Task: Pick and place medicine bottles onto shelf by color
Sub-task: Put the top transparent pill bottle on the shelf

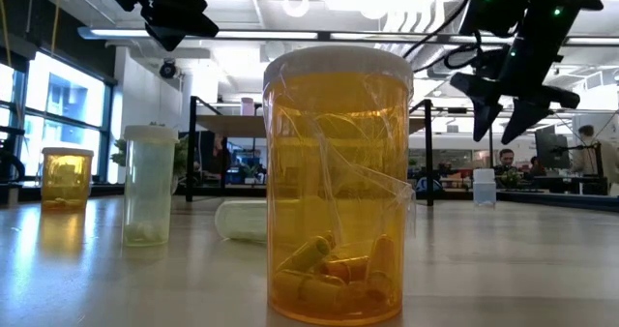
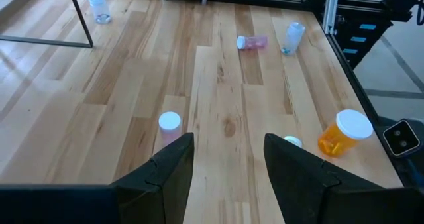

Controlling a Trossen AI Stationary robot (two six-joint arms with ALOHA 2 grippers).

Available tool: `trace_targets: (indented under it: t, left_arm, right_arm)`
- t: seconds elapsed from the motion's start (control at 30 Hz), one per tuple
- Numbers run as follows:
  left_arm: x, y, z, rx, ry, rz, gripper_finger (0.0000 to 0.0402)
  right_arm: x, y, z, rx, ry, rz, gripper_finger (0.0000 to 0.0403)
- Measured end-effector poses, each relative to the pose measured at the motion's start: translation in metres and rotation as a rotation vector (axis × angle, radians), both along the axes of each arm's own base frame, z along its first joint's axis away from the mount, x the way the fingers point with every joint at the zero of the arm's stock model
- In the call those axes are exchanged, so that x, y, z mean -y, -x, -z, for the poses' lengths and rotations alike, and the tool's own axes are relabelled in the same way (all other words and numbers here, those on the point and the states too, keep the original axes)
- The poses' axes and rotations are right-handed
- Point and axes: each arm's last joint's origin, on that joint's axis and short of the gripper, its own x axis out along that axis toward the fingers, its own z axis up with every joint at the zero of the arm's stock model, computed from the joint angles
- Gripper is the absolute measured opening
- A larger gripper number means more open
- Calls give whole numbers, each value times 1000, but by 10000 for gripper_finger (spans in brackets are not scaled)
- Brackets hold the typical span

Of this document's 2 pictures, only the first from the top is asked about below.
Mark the overhead light bar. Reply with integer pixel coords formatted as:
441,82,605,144
76,25,619,46

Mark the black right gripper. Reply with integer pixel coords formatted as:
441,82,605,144
449,0,604,145

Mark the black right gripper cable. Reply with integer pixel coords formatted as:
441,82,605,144
401,0,485,74

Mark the wooden shelf black metal frame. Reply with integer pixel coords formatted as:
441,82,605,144
186,96,434,207

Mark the blue white round object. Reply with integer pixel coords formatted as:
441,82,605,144
415,176,445,193

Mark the silver ventilation duct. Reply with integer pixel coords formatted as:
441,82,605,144
410,0,465,80

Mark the round pendant lamp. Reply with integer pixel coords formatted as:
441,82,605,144
282,0,310,18

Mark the black computer monitor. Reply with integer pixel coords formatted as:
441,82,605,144
534,125,572,170

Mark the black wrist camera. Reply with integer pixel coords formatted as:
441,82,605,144
457,0,531,39

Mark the potted green plant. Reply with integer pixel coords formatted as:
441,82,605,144
109,120,191,197

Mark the taped orange pill bottle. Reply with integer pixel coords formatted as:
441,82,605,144
262,45,417,327

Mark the clear pill bottle white cap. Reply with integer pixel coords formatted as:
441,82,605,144
472,167,498,207

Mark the large window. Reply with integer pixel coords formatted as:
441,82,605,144
0,50,115,184

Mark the green tinted pill bottle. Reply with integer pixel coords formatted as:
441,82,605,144
121,124,181,249
215,199,269,245

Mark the black ceiling spotlight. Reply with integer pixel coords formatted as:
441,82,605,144
159,58,179,80

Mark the small potted plant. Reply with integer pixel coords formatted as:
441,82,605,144
241,163,262,186
500,167,523,189

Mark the orange pill bottle white cap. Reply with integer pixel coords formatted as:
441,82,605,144
41,146,96,213

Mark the black office chair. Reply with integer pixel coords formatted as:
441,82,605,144
0,94,26,207

